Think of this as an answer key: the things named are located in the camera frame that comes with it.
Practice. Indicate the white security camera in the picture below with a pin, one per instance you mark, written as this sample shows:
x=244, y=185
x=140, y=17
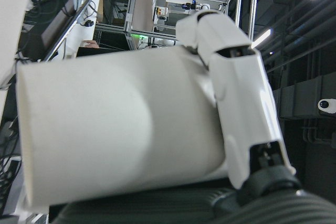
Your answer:
x=325, y=105

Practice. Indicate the aluminium frame enclosure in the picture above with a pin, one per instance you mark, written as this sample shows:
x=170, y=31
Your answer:
x=136, y=3

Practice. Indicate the long ceiling light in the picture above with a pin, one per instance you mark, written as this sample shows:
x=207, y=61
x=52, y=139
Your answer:
x=261, y=37

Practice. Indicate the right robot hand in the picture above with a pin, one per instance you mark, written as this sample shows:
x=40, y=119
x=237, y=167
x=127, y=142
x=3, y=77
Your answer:
x=244, y=98

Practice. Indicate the white paper cup torn rim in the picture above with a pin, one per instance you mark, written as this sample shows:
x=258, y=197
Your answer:
x=105, y=129

